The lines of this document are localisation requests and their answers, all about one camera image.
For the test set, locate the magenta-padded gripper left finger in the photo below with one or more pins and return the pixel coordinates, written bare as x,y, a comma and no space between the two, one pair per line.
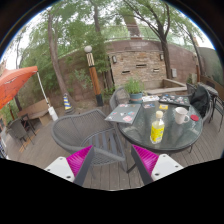
78,161

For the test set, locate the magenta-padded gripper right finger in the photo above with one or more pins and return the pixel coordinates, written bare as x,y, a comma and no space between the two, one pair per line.
146,160

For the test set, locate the clear bottle with yellow label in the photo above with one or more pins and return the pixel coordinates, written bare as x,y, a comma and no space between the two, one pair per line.
157,131

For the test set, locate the grey laptop with stickers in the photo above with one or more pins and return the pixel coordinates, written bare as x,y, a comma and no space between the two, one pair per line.
123,113

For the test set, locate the blue card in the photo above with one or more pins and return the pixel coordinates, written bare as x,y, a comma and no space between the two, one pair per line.
149,105

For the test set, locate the yellow card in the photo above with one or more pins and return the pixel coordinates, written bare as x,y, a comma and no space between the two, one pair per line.
163,107

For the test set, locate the white ceramic mug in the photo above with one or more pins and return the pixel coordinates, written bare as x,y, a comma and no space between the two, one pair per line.
181,115

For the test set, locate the blue and yellow striped cone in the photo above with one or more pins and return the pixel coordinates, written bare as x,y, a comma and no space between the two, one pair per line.
67,102

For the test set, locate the white sticker sheet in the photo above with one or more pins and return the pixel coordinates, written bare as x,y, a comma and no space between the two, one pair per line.
150,98

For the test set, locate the flat round red coaster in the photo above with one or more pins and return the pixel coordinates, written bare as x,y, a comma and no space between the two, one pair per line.
194,117

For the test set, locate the black laptop with stickers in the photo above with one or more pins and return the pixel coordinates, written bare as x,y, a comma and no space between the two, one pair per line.
174,100

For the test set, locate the wooden bench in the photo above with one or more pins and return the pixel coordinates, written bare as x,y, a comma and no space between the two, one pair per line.
33,111

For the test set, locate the green plant in teal pot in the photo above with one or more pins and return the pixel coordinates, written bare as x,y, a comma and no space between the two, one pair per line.
135,88

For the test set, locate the black jacket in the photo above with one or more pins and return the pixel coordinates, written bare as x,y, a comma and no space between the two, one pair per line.
200,100

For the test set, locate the dark metal patio chair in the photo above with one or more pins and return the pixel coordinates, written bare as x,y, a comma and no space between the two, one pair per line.
219,106

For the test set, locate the orange patio umbrella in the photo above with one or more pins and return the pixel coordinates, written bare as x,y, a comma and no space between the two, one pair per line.
13,83

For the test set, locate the dark-trunked branching tree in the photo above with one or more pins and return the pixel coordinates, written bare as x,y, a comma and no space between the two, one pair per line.
165,56

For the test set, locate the leaning green tree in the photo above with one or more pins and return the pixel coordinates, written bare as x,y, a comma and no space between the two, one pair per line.
53,56

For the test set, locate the wooden lamp post with globe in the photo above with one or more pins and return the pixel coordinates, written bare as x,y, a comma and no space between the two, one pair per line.
94,80

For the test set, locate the grey wall box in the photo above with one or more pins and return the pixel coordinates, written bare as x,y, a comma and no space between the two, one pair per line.
174,72

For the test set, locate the black wall lantern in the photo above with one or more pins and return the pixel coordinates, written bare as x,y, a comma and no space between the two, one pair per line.
161,57
114,59

